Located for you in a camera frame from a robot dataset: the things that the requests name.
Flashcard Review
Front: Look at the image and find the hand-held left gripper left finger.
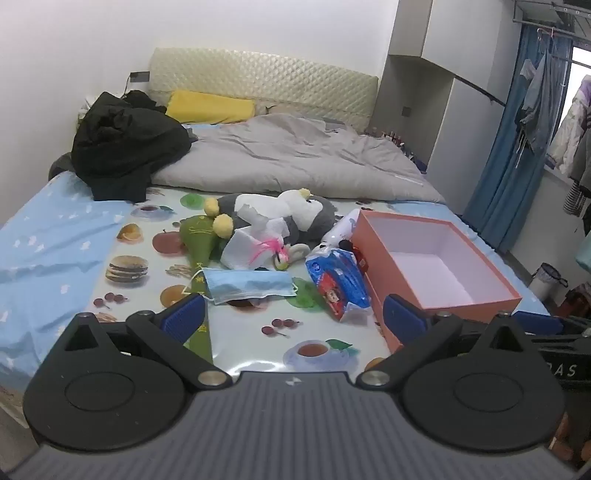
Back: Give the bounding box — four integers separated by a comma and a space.
65, 293, 232, 393

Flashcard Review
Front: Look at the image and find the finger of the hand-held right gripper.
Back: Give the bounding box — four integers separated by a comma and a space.
512, 311, 591, 343

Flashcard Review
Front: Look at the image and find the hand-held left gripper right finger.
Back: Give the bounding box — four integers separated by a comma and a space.
357, 294, 539, 393

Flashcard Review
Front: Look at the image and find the orange cardboard box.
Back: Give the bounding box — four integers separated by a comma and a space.
352, 210, 523, 354

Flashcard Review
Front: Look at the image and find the pink feather bird toy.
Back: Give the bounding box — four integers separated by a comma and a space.
252, 235, 289, 271

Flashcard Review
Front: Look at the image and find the white trash bin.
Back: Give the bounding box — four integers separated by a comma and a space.
529, 263, 568, 303

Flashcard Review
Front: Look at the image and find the dark red stool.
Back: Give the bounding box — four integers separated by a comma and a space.
561, 286, 591, 319

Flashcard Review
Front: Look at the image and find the blue face mask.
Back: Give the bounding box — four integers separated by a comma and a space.
191, 268, 300, 306

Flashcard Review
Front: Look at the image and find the food printed plastic mat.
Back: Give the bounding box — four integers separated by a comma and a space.
92, 185, 403, 376

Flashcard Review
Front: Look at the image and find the blue and red tissue packet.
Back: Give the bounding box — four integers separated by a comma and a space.
305, 247, 373, 322

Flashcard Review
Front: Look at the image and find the green fabric cone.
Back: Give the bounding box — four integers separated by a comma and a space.
179, 215, 219, 365

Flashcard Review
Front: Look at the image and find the white embossed paper towel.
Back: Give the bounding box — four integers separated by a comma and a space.
221, 226, 287, 271

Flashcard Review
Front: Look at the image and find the white plastic bottle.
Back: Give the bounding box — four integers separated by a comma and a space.
321, 209, 361, 245

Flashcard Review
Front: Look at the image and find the crumpled white tissue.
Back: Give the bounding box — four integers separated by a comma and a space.
235, 205, 267, 232

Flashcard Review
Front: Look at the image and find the beige fuzzy loop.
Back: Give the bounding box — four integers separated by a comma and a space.
281, 242, 310, 262

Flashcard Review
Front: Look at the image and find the hanging striped garment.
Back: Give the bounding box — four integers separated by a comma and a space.
563, 180, 591, 217

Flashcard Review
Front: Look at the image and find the light blue star bedsheet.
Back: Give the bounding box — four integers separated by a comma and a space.
0, 122, 555, 407

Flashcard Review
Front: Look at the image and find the grey and white plush penguin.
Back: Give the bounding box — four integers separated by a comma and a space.
203, 188, 338, 259

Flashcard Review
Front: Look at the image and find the blue curtain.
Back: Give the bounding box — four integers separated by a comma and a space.
462, 23, 574, 254

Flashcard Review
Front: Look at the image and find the row of small bottles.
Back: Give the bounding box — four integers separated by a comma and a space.
369, 129, 428, 172

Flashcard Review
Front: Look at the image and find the black jacket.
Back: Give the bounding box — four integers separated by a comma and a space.
71, 91, 199, 202

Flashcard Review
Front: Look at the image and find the grey duvet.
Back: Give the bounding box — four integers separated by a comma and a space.
151, 113, 447, 204

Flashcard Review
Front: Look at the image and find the hanging white jacket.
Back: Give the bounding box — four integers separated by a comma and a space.
547, 76, 591, 178

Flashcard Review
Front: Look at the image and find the hanging grey garment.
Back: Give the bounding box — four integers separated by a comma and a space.
515, 46, 567, 160

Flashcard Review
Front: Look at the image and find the grey white wardrobe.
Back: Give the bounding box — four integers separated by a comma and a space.
372, 0, 523, 177

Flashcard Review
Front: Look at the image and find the metal clothes rack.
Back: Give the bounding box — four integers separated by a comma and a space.
508, 0, 591, 29

